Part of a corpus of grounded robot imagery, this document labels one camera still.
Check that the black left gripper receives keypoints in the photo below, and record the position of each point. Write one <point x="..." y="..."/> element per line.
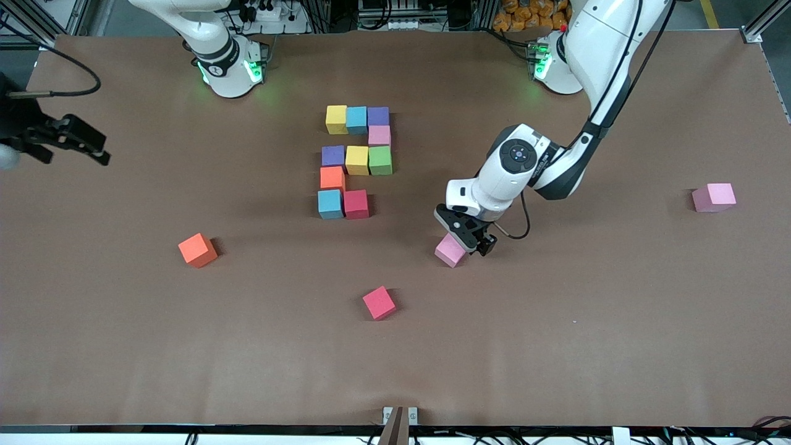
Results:
<point x="484" y="235"/>

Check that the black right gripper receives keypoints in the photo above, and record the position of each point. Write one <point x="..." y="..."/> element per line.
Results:
<point x="23" y="121"/>

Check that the pink foam cube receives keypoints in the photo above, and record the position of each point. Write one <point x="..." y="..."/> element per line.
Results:
<point x="714" y="197"/>
<point x="448" y="252"/>
<point x="379" y="135"/>

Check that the green foam cube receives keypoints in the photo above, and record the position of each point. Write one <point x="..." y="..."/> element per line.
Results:
<point x="380" y="161"/>

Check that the red foam cube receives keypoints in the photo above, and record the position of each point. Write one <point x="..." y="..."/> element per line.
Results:
<point x="356" y="204"/>
<point x="379" y="303"/>

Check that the yellow foam cube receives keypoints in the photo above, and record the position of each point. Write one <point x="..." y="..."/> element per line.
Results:
<point x="357" y="161"/>
<point x="337" y="119"/>

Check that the blue foam cube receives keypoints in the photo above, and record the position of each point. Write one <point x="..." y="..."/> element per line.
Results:
<point x="356" y="120"/>
<point x="330" y="204"/>

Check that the purple foam cube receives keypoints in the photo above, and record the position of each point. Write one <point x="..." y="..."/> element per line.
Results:
<point x="334" y="156"/>
<point x="378" y="116"/>

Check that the orange foam cube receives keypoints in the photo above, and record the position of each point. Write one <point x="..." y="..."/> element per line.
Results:
<point x="198" y="250"/>
<point x="332" y="178"/>

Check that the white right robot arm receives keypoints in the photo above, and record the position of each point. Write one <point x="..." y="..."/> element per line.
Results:
<point x="216" y="62"/>

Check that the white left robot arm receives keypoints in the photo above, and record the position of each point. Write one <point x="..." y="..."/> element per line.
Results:
<point x="513" y="167"/>

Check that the white power strip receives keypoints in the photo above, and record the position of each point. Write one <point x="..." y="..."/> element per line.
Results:
<point x="267" y="13"/>

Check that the small white box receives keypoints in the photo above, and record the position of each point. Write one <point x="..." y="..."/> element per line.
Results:
<point x="621" y="437"/>

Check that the silver metal bracket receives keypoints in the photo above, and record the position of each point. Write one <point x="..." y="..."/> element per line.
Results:
<point x="388" y="414"/>

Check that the brown camera post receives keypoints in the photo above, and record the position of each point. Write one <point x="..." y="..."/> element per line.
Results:
<point x="395" y="429"/>

